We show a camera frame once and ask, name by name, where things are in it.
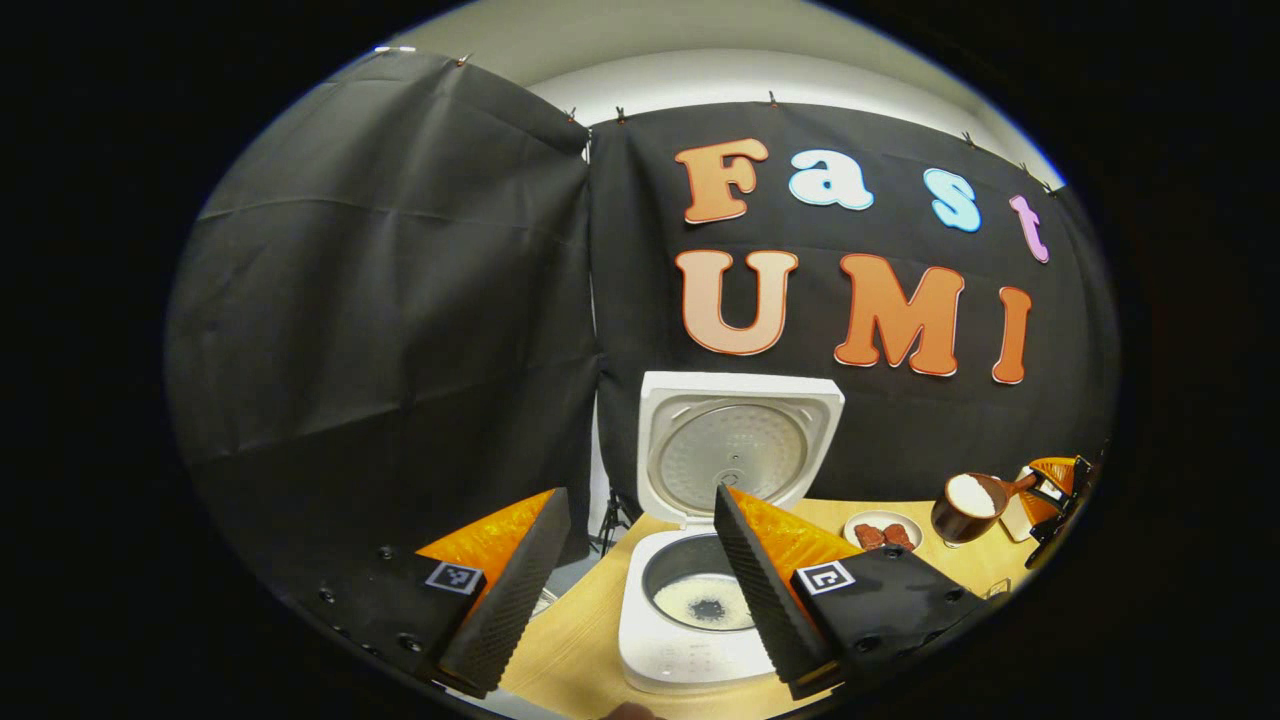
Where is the white rice spoonful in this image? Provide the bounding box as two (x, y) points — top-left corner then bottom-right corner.
(945, 473), (1006, 519)

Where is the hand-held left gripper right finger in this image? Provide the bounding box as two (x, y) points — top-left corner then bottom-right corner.
(714, 485), (992, 701)

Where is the black tripod stand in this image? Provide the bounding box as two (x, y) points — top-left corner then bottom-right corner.
(597, 485), (629, 557)

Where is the black backdrop cloth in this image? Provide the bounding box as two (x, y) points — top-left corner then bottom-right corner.
(165, 50), (1119, 601)

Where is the white rice heap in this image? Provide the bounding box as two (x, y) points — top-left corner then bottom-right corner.
(653, 572), (754, 633)

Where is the white rice cooker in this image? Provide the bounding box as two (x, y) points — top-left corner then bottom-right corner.
(618, 371), (846, 695)

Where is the white round plate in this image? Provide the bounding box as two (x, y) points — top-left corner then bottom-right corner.
(843, 510), (924, 553)

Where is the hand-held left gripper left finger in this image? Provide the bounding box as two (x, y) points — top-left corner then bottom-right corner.
(288, 488), (572, 699)

